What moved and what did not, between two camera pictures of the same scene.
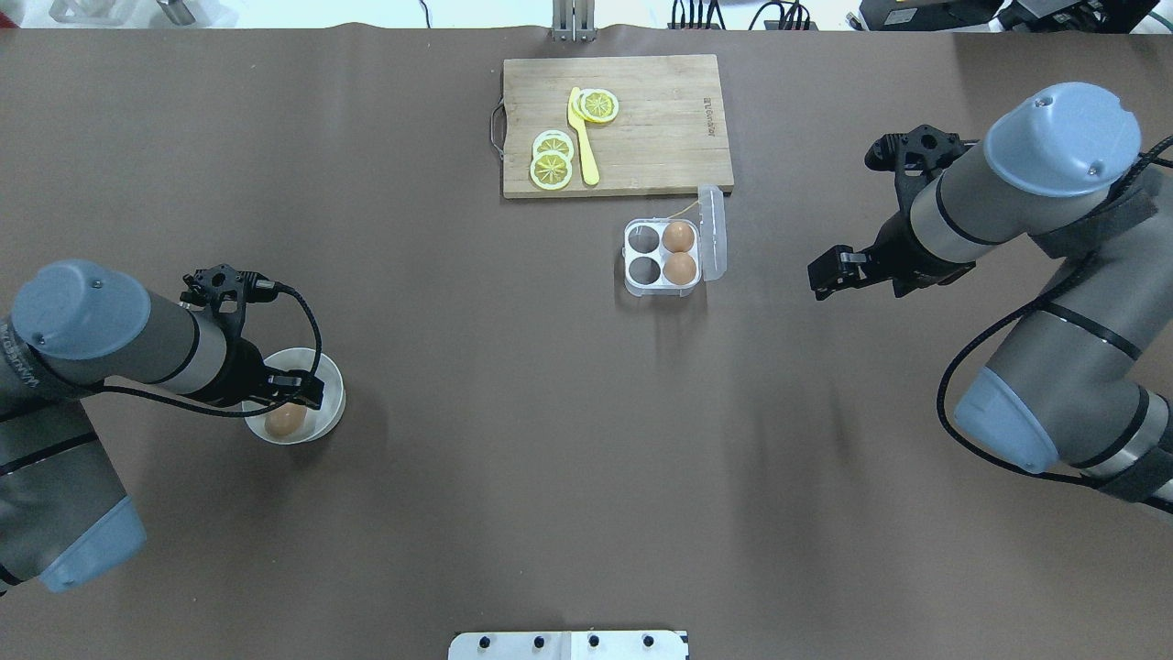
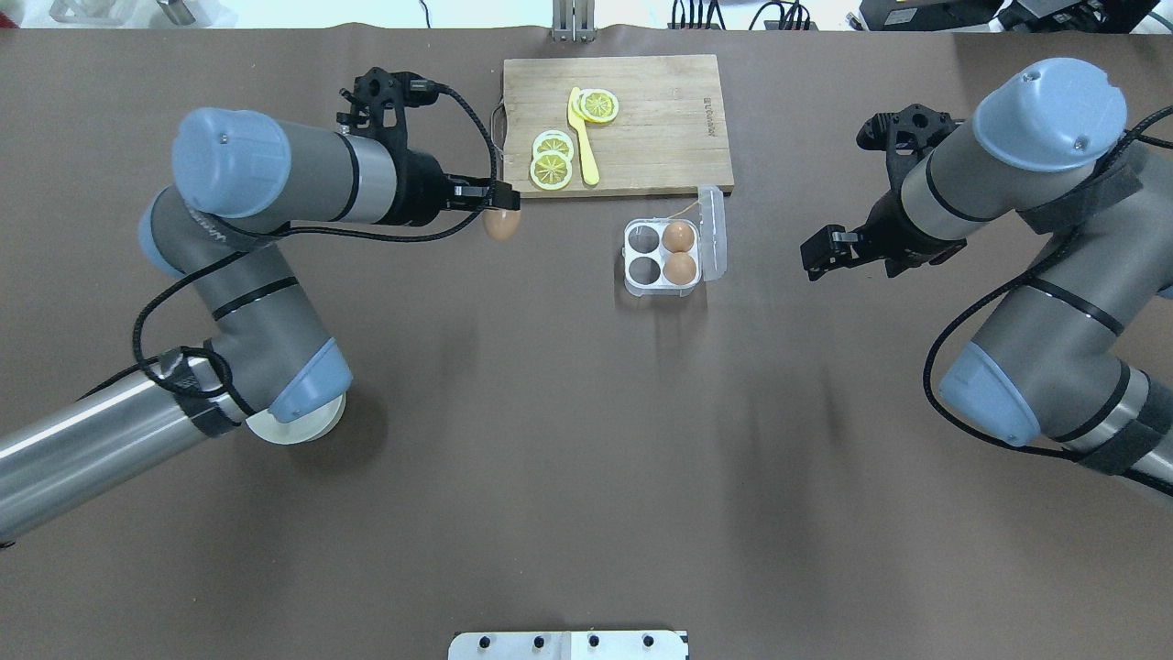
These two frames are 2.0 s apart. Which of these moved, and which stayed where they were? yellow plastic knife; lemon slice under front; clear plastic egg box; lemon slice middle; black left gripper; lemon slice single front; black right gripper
Moved: black left gripper; black right gripper
Stayed: yellow plastic knife; lemon slice middle; lemon slice under front; lemon slice single front; clear plastic egg box
